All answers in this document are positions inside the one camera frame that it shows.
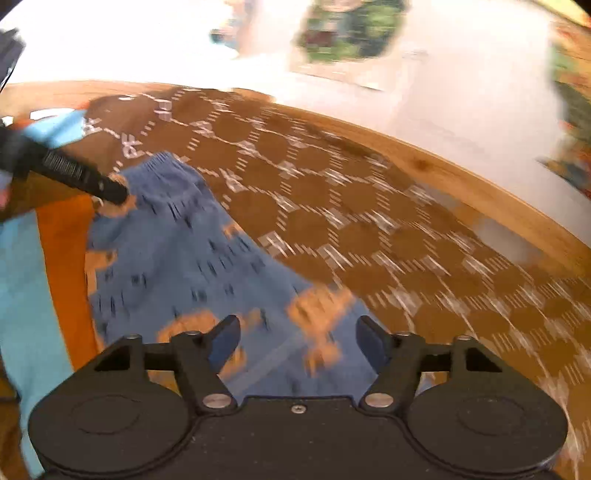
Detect blue patterned child pants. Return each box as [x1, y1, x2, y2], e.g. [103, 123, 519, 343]
[85, 153, 377, 400]

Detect brown PF patterned blanket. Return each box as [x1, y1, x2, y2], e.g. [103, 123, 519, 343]
[82, 88, 590, 478]

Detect wooden bed frame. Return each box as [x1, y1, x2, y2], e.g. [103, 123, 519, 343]
[1, 80, 590, 276]

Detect green cartoon wall poster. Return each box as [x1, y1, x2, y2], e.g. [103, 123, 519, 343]
[294, 0, 409, 63]

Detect colourful landscape wall poster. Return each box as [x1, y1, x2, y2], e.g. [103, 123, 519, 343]
[541, 20, 590, 196]

